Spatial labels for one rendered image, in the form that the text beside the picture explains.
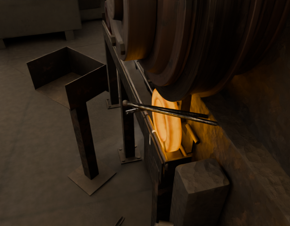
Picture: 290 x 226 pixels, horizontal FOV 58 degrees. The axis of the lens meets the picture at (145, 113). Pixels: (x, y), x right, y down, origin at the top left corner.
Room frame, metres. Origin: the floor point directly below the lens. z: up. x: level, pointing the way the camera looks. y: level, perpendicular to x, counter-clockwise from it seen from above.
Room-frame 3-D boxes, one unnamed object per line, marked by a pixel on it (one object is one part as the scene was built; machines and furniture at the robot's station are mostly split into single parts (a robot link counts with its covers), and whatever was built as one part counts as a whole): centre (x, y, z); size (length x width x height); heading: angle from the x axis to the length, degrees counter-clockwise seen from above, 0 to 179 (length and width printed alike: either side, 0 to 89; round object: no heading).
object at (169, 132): (0.57, -0.06, 0.75); 0.18 x 0.03 x 0.18; 14
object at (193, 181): (0.34, -0.12, 0.68); 0.11 x 0.08 x 0.24; 105
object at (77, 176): (0.95, 0.32, 0.36); 0.26 x 0.20 x 0.72; 50
